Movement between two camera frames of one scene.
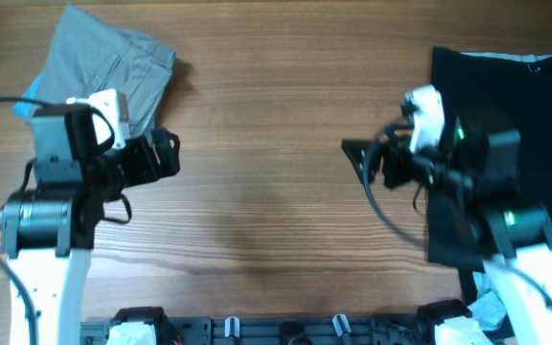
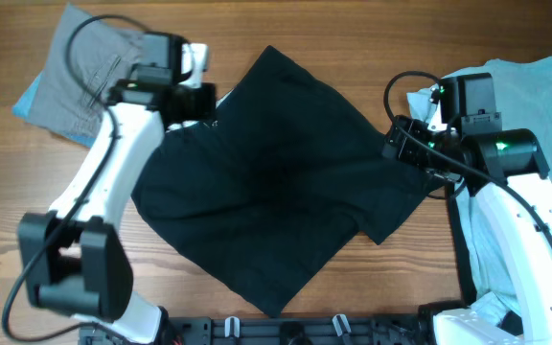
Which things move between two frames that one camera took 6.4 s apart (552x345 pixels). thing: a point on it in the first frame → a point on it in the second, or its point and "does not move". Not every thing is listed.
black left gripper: x=168 y=155 → x=208 y=109
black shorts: x=540 y=99 → x=259 y=192
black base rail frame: x=299 y=330 does not move
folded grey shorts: x=87 y=55 does not move
